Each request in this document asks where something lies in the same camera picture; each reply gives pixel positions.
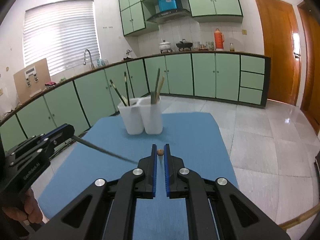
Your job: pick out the silver metal spoon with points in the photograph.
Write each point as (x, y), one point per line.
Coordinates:
(152, 98)

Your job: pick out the dark grey chopstick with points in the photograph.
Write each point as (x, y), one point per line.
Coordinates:
(95, 147)
(156, 86)

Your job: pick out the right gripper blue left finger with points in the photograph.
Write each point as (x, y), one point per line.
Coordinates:
(106, 209)

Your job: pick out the pink cloth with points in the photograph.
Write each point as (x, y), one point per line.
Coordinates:
(50, 84)

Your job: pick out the open wooden doorway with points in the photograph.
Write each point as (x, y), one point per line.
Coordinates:
(310, 101)

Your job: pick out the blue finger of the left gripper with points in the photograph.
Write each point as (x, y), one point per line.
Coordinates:
(32, 144)
(64, 133)

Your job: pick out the white cooking pot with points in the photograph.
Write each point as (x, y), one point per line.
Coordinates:
(165, 47)

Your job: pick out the white window blinds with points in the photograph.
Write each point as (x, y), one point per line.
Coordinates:
(64, 33)

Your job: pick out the white two-compartment utensil holder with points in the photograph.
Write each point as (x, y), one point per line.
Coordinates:
(142, 116)

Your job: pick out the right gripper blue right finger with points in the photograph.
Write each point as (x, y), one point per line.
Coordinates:
(216, 209)

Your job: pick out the glass jar on counter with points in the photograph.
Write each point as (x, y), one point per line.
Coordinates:
(196, 45)

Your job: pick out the left human hand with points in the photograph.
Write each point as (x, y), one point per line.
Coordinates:
(30, 211)

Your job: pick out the green cabinets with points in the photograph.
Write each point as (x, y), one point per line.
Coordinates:
(144, 16)
(240, 78)

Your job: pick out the closed wooden door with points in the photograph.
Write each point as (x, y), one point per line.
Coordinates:
(281, 38)

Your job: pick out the blue box above hood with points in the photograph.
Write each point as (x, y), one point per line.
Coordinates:
(165, 5)

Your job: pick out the light wooden chopstick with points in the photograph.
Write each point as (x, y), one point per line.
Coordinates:
(160, 85)
(160, 152)

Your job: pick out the bamboo chair frame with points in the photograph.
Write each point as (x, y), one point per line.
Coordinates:
(300, 218)

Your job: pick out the small glass jar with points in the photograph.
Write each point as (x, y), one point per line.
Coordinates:
(231, 47)

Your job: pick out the patterned mug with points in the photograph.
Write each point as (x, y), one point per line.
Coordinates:
(210, 45)

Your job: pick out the green lower cabinets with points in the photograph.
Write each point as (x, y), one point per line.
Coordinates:
(240, 78)

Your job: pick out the black range hood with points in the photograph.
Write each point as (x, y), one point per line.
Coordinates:
(169, 15)

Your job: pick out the orange thermos flask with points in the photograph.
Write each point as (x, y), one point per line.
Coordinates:
(218, 39)

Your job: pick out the silver kettle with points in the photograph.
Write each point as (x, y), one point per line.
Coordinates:
(128, 55)

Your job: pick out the black wok with lid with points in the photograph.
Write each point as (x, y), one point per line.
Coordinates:
(184, 45)

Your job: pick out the green upper cabinets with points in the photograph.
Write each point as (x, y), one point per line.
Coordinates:
(144, 16)

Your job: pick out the brown cardboard box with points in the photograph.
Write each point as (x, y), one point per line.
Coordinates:
(31, 80)

